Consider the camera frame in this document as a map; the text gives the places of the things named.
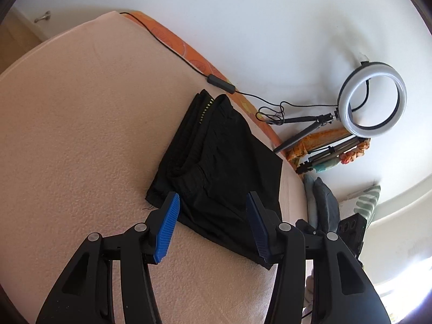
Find green white patterned pillow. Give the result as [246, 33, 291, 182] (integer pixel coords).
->
[353, 185, 381, 227]

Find orange floral bed sheet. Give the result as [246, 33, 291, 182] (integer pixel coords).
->
[127, 10, 288, 160]

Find folded black tripod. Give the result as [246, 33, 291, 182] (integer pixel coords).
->
[295, 137, 370, 175]

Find black sport pants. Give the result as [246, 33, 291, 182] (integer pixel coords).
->
[146, 90, 283, 269]

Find orange floral fabric bundle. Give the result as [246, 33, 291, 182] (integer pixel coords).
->
[286, 129, 357, 170]

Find black ring light cable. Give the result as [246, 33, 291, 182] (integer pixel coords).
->
[119, 11, 372, 127]

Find folded dark grey garment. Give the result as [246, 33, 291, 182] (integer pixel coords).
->
[303, 174, 340, 232]

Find black tripod stand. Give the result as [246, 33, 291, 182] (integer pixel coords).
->
[272, 113, 336, 154]

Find metal door stopper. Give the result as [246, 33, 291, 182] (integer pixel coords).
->
[34, 11, 51, 23]

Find white ring light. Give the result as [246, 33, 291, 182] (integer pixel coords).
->
[337, 62, 407, 137]

